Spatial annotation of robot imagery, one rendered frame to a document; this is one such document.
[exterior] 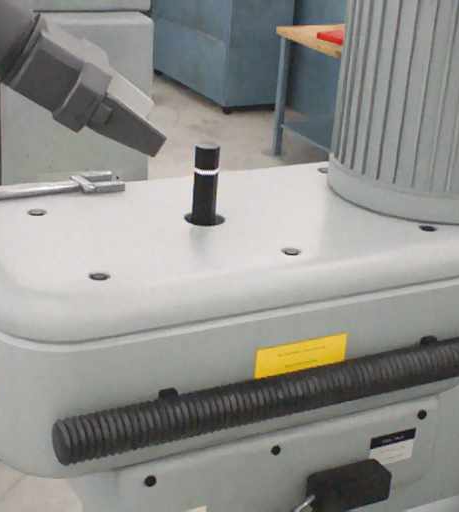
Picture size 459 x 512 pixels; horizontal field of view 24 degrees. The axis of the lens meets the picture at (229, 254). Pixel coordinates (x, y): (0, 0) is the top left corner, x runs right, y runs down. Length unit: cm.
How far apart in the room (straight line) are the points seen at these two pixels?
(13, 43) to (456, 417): 55
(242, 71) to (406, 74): 744
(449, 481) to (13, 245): 51
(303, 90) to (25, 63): 781
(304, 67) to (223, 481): 775
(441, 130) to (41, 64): 36
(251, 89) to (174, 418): 769
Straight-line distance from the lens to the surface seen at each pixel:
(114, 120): 87
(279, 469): 98
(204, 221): 96
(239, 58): 836
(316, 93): 849
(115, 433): 81
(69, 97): 86
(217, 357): 87
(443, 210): 100
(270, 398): 87
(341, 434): 100
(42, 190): 100
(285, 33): 729
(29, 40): 88
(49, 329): 80
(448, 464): 112
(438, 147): 99
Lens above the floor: 223
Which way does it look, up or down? 23 degrees down
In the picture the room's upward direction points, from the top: 4 degrees clockwise
